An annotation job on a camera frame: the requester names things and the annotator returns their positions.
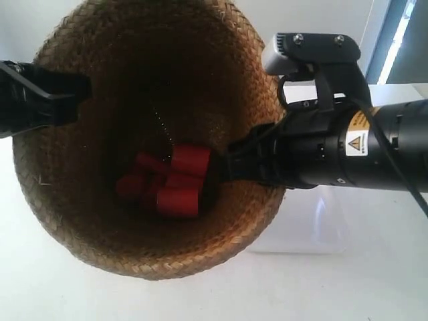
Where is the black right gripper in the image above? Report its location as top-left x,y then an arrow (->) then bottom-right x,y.
219,100 -> 351,189

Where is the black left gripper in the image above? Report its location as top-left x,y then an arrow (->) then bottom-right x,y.
1,60 -> 92,137

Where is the brown woven basket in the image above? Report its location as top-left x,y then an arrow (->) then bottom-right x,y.
13,1 -> 285,280

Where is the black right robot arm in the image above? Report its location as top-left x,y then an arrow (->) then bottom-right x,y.
219,98 -> 427,192

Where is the white plastic tray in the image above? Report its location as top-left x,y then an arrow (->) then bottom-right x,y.
247,187 -> 348,255

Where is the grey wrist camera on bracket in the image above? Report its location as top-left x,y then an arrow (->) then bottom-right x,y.
261,33 -> 372,112

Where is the black cable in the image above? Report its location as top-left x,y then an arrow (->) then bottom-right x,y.
276,73 -> 428,215

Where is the dark window frame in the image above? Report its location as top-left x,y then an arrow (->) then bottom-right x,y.
366,0 -> 427,85

